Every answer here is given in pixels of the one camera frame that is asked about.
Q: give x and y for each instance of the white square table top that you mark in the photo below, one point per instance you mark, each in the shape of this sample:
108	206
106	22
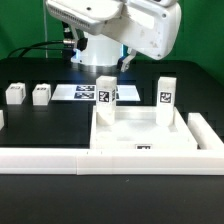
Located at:
135	128

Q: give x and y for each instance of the white sheet with markers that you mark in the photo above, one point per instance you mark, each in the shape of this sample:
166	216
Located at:
84	92

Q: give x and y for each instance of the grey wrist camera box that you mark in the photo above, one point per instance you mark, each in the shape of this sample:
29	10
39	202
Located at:
87	15

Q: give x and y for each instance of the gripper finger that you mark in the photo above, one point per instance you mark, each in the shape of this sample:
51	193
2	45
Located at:
79	41

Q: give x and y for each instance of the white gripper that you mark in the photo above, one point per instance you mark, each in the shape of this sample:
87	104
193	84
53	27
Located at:
145	26

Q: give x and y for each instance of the white L-shaped fence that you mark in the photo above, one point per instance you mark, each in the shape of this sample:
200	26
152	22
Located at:
110	162

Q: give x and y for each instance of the white block at left edge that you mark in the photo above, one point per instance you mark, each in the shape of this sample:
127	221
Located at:
1	119

